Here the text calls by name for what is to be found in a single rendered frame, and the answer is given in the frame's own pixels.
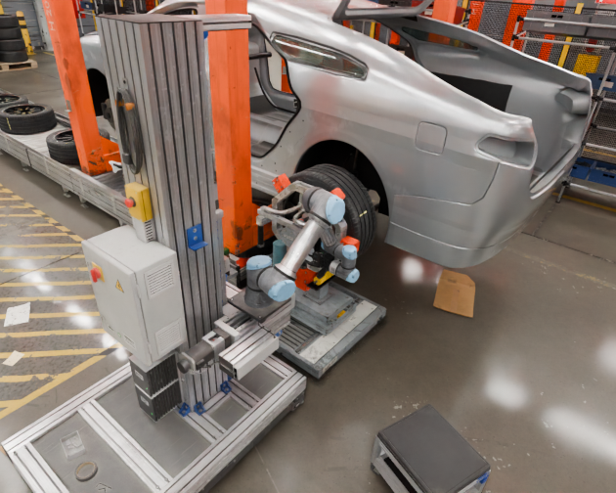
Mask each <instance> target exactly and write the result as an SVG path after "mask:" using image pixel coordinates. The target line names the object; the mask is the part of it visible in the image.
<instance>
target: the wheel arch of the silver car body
mask: <svg viewBox="0 0 616 493"><path fill-rule="evenodd" d="M356 149H358V148H357V147H356V146H354V145H352V144H350V143H348V142H346V141H343V140H340V139H334V138H328V139H323V140H319V141H317V142H315V143H313V144H311V145H310V146H309V147H307V148H306V149H305V150H304V151H303V153H302V154H301V155H300V157H299V158H298V160H297V162H296V164H295V166H294V168H293V171H292V175H293V174H296V173H298V172H300V171H303V170H305V169H308V168H310V167H313V166H315V165H319V164H333V165H337V166H340V167H342V165H343V163H344V162H345V161H346V160H347V158H348V157H349V156H350V154H351V153H352V156H351V157H350V158H349V159H348V160H347V162H346V163H345V165H344V166H343V168H344V169H346V170H348V171H349V172H350V170H353V165H354V159H355V154H356ZM358 150H359V154H358V160H357V166H356V170H357V171H358V177H357V178H358V180H360V181H361V183H362V184H363V185H364V187H365V188H368V189H371V190H374V191H376V192H377V194H378V195H379V197H380V201H379V207H378V212H379V213H381V214H384V215H387V216H389V222H388V230H387V234H386V237H385V240H384V242H385V241H386V239H387V236H388V232H389V225H390V208H389V200H388V196H387V192H386V189H385V186H384V183H383V181H382V179H381V176H380V174H379V173H378V171H377V169H376V167H375V166H374V164H373V163H372V161H371V160H370V159H369V158H368V157H367V156H366V155H365V154H364V153H363V152H362V151H361V150H360V149H358Z"/></svg>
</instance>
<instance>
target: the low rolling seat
mask: <svg viewBox="0 0 616 493"><path fill-rule="evenodd" d="M371 462H372V464H371V470H372V472H373V473H375V474H376V475H382V477H383V478H384V479H385V481H386V482H387V483H388V485H389V486H390V487H391V489H392V490H393V491H394V493H481V491H482V489H483V487H484V485H485V482H486V480H487V478H488V476H489V474H490V471H491V470H490V467H491V465H490V464H489V463H488V462H487V461H486V460H485V459H484V458H483V457H482V456H481V455H480V454H479V453H478V452H477V451H476V450H475V449H474V448H473V447H472V446H471V445H470V444H469V443H468V441H467V440H466V439H465V438H464V437H463V436H462V435H461V434H460V433H459V432H458V431H457V430H456V429H455V428H454V427H453V426H452V425H451V424H450V423H449V422H448V421H447V420H446V419H445V418H444V417H443V416H442V415H441V414H440V413H439V412H438V411H437V410H436V409H435V408H434V407H433V406H432V405H431V404H427V405H425V406H423V407H421V408H420V409H418V410H416V411H414V412H412V413H411V414H410V415H408V416H406V417H404V418H403V419H401V420H399V421H397V422H395V423H394V424H392V425H390V426H387V427H386V428H384V429H382V430H380V431H379V432H378V435H376V436H375V441H374V449H373V453H372V458H371Z"/></svg>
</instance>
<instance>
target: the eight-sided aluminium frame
mask: <svg viewBox="0 0 616 493"><path fill-rule="evenodd" d="M311 187H314V186H311V185H309V184H306V183H303V182H302V181H295V182H293V183H291V184H290V185H288V186H287V187H286V188H285V189H284V190H282V191H281V192H280V193H279V194H277V195H276V196H275V197H274V198H273V199H272V209H275V210H283V200H284V199H286V198H287V197H288V196H289V195H291V194H292V193H293V192H295V191H296V192H299V193H303V194H304V192H305V191H306V190H307V189H309V188H311ZM333 226H334V227H335V237H336V239H337V241H338V242H339V243H340V240H342V239H344V238H345V237H346V232H347V223H346V221H345V220H344V218H343V217H342V219H341V220H340V221H339V222H337V223H336V224H333ZM282 230H283V225H282V224H280V223H277V222H275V221H273V220H272V231H273V233H274V234H275V236H276V237H277V239H278V240H281V239H282V237H281V231H282ZM307 268H308V269H310V270H312V271H314V272H319V271H320V270H321V269H322V268H317V267H314V266H310V265H308V264H307Z"/></svg>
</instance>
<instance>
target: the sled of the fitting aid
mask: <svg viewBox="0 0 616 493"><path fill-rule="evenodd" d="M356 306H357V303H356V302H354V301H352V302H351V303H350V304H349V305H348V306H346V307H345V308H344V309H343V310H342V311H340V312H339V313H338V314H337V315H336V316H334V317H333V318H332V319H331V320H329V321H328V322H325V321H324V320H322V319H320V318H318V317H317V316H315V315H313V314H311V313H310V312H308V311H306V310H304V309H302V308H301V307H299V306H297V305H295V304H294V307H293V308H292V309H290V315H291V316H292V317H294V318H296V319H297V320H299V321H301V322H302V323H304V324H306V325H307V326H309V327H311V328H313V329H314V330H316V331H318V332H319V333H321V334H323V335H324V336H327V335H328V334H330V333H331V332H332V331H333V330H334V329H335V328H337V327H338V326H339V325H340V324H341V323H342V322H344V321H345V320H346V319H347V318H348V317H349V316H351V315H352V314H353V313H354V312H355V311H356Z"/></svg>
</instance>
